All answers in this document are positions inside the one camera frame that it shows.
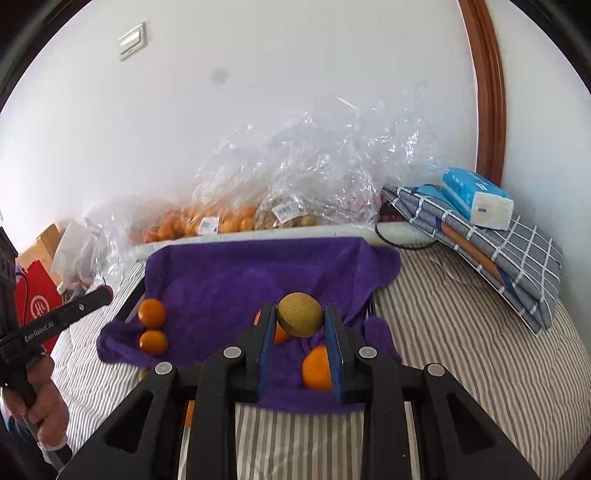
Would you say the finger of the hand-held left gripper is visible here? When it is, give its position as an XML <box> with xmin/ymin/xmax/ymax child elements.
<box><xmin>59</xmin><ymin>285</ymin><xmax>114</xmax><ymax>325</ymax></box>

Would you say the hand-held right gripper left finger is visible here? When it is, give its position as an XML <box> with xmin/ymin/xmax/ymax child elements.
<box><xmin>69</xmin><ymin>302</ymin><xmax>278</xmax><ymax>480</ymax></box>

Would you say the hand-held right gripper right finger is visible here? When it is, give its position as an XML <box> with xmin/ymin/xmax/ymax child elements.
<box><xmin>325</xmin><ymin>303</ymin><xmax>539</xmax><ymax>480</ymax></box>

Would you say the black tray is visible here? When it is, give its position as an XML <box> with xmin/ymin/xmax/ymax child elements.
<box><xmin>113</xmin><ymin>268</ymin><xmax>377</xmax><ymax>325</ymax></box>

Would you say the yellow-green round fruit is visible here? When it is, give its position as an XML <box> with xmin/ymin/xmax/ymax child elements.
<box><xmin>276</xmin><ymin>292</ymin><xmax>325</xmax><ymax>337</ymax></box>

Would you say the purple towel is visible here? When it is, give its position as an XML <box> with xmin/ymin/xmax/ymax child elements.
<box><xmin>96</xmin><ymin>236</ymin><xmax>403</xmax><ymax>415</ymax></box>

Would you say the clear bag of brown fruits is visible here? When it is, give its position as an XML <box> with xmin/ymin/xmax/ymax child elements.
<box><xmin>255</xmin><ymin>195</ymin><xmax>320</xmax><ymax>230</ymax></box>

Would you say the person's left hand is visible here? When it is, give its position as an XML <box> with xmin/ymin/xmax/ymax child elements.
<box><xmin>9</xmin><ymin>357</ymin><xmax>73</xmax><ymax>452</ymax></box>

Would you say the red paper bag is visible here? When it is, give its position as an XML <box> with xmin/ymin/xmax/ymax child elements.
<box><xmin>16</xmin><ymin>260</ymin><xmax>64</xmax><ymax>354</ymax></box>

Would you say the white plastic bag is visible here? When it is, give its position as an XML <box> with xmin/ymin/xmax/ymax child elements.
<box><xmin>50</xmin><ymin>220</ymin><xmax>100</xmax><ymax>288</ymax></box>

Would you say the brown cardboard box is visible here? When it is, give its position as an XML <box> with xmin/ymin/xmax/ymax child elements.
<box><xmin>16</xmin><ymin>223</ymin><xmax>66</xmax><ymax>274</ymax></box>

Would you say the small crumpled clear plastic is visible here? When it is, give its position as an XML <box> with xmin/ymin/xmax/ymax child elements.
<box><xmin>84</xmin><ymin>196</ymin><xmax>149</xmax><ymax>288</ymax></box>

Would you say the white foam box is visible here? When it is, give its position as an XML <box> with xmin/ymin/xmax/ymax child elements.
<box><xmin>131</xmin><ymin>224</ymin><xmax>385</xmax><ymax>260</ymax></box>

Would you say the labelled clear bag of oranges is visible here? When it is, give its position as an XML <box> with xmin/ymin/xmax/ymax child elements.
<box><xmin>181</xmin><ymin>202</ymin><xmax>260</xmax><ymax>237</ymax></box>

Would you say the black-rimmed round object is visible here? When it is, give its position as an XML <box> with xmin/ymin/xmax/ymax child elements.
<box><xmin>374</xmin><ymin>208</ymin><xmax>437</xmax><ymax>253</ymax></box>

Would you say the blue packet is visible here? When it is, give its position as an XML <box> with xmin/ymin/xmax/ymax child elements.
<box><xmin>413</xmin><ymin>184</ymin><xmax>447</xmax><ymax>204</ymax></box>

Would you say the grey checked folded cloth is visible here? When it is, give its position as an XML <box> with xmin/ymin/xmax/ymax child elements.
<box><xmin>382</xmin><ymin>185</ymin><xmax>564</xmax><ymax>336</ymax></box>

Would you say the large crumpled clear plastic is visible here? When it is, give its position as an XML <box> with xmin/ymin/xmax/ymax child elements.
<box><xmin>193</xmin><ymin>94</ymin><xmax>440</xmax><ymax>223</ymax></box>

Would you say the blue tissue pack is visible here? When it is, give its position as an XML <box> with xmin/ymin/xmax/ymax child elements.
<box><xmin>440</xmin><ymin>167</ymin><xmax>515</xmax><ymax>230</ymax></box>

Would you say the white light switch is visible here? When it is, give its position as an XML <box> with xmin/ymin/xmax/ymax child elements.
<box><xmin>116</xmin><ymin>21</ymin><xmax>149</xmax><ymax>62</ymax></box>

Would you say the brown wooden door frame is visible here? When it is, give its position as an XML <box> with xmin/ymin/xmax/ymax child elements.
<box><xmin>457</xmin><ymin>0</ymin><xmax>508</xmax><ymax>186</ymax></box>

